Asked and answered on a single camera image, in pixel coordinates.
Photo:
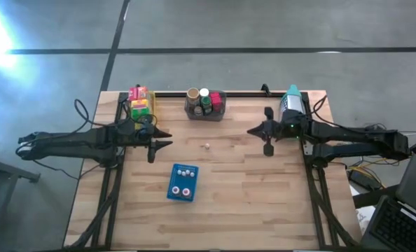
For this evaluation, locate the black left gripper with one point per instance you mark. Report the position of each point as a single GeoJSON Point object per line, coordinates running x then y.
{"type": "Point", "coordinates": [138, 134]}

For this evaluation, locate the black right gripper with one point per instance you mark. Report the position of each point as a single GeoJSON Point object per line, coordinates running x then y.
{"type": "Point", "coordinates": [281, 129]}

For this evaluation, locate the green Apple Jacks cereal box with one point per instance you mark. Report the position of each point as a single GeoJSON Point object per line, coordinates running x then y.
{"type": "Point", "coordinates": [140, 112]}

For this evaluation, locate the yellow Corn Pops cereal box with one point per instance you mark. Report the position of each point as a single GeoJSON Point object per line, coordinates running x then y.
{"type": "Point", "coordinates": [139, 103]}

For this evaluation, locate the blue plastic basket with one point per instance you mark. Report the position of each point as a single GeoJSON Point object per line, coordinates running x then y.
{"type": "Point", "coordinates": [176, 182]}

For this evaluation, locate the small glass sprinkles jar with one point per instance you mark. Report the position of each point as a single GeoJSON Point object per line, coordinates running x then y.
{"type": "Point", "coordinates": [198, 111]}

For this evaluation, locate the orange Mini-Wheats cereal box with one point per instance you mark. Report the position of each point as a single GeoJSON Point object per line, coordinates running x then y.
{"type": "Point", "coordinates": [142, 92]}

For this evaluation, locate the red Froot Loops cereal box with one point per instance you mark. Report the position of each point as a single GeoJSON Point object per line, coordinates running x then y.
{"type": "Point", "coordinates": [132, 94]}

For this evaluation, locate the smoked paprika tin red lid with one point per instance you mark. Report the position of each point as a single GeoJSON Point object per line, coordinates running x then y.
{"type": "Point", "coordinates": [215, 101]}

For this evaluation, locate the gold lid jar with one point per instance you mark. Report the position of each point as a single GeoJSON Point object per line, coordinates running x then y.
{"type": "Point", "coordinates": [193, 95]}

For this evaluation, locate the green spice jar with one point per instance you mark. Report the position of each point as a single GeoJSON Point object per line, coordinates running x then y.
{"type": "Point", "coordinates": [206, 103]}

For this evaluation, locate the red squeeze bottle white cap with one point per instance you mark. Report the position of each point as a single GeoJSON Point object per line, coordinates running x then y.
{"type": "Point", "coordinates": [186, 192]}

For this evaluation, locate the bagel seasoning jar white lid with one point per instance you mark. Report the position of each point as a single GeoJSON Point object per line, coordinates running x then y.
{"type": "Point", "coordinates": [204, 92]}

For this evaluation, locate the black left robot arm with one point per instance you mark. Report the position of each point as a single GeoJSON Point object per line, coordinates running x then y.
{"type": "Point", "coordinates": [71, 140]}

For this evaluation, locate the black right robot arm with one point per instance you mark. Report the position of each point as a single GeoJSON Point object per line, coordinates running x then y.
{"type": "Point", "coordinates": [351, 133]}

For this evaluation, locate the yellow plastic bin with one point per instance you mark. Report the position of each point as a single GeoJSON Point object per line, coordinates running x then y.
{"type": "Point", "coordinates": [153, 105]}

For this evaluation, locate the teal steel box grater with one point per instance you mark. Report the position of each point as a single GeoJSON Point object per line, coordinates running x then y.
{"type": "Point", "coordinates": [292, 101]}

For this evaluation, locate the translucent grey plastic bin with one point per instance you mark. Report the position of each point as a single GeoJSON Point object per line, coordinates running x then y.
{"type": "Point", "coordinates": [216, 116]}

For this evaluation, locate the black power brick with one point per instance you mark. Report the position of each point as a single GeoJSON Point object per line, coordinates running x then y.
{"type": "Point", "coordinates": [360, 179]}

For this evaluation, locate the black laptop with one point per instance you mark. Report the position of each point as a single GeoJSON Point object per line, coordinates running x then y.
{"type": "Point", "coordinates": [397, 227]}

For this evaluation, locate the black aluminium rig frame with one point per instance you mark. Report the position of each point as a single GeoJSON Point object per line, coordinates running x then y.
{"type": "Point", "coordinates": [246, 94]}

